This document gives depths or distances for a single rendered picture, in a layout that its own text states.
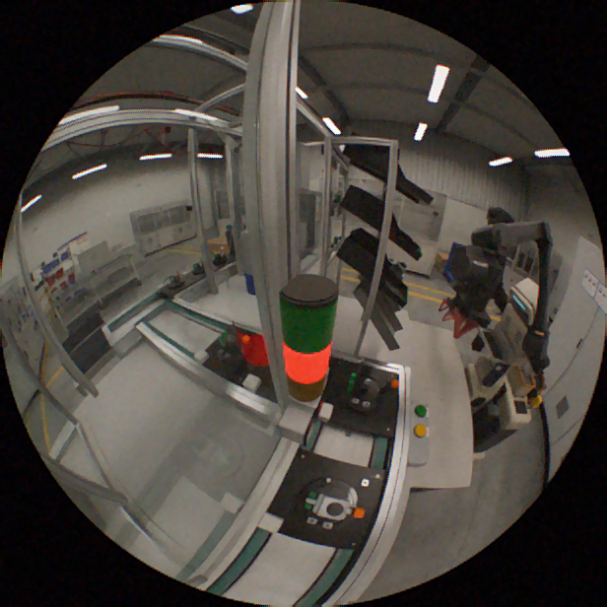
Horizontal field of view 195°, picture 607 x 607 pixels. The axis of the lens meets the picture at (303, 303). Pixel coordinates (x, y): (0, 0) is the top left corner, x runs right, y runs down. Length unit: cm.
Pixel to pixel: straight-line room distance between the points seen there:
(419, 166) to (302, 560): 958
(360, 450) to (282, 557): 39
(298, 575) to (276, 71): 80
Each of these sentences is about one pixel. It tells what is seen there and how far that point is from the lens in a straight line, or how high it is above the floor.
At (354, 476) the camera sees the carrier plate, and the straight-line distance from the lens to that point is 53.
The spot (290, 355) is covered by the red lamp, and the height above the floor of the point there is 135.
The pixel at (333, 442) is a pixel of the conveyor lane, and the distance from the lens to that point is 59.
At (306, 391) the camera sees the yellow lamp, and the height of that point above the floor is 129.
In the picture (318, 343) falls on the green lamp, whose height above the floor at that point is 137.
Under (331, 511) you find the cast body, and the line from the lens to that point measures 40.
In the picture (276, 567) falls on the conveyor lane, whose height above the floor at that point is 92.
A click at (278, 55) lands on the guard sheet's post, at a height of 160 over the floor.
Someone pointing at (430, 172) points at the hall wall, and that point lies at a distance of 926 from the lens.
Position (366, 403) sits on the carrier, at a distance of 55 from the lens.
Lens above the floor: 148
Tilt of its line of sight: 34 degrees down
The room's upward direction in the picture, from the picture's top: 1 degrees clockwise
